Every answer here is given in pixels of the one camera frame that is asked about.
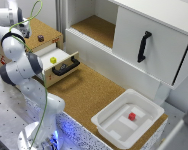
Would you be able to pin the white cabinet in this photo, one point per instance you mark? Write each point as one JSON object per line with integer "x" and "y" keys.
{"x": 94, "y": 50}

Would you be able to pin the purple block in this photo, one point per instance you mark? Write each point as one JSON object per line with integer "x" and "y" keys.
{"x": 41, "y": 38}

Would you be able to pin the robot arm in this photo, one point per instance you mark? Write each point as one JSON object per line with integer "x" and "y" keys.
{"x": 25, "y": 68}

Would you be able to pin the yellow block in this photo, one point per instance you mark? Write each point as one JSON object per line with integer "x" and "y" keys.
{"x": 53, "y": 60}

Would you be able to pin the wooden drawer box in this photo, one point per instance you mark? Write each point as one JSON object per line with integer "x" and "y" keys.
{"x": 49, "y": 31}

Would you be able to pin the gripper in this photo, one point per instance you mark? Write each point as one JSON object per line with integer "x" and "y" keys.
{"x": 25, "y": 30}

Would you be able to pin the white plastic box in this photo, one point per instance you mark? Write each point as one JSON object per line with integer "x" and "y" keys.
{"x": 110, "y": 128}

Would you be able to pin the wooden drawer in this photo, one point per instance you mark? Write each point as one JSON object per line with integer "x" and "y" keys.
{"x": 62, "y": 58}

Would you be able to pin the pink block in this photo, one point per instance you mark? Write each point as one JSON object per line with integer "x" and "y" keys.
{"x": 132, "y": 116}

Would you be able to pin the white sliding door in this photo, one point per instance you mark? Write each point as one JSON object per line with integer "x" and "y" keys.
{"x": 160, "y": 56}

